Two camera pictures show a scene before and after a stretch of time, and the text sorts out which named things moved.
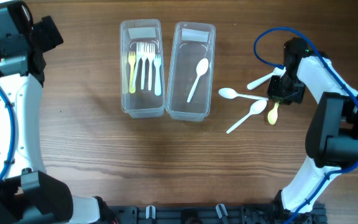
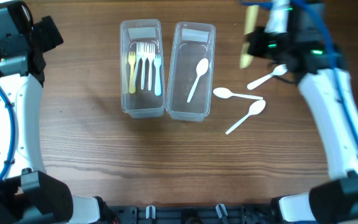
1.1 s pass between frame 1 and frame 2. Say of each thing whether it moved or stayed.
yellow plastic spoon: moved
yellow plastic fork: stayed
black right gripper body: moved
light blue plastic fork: stayed
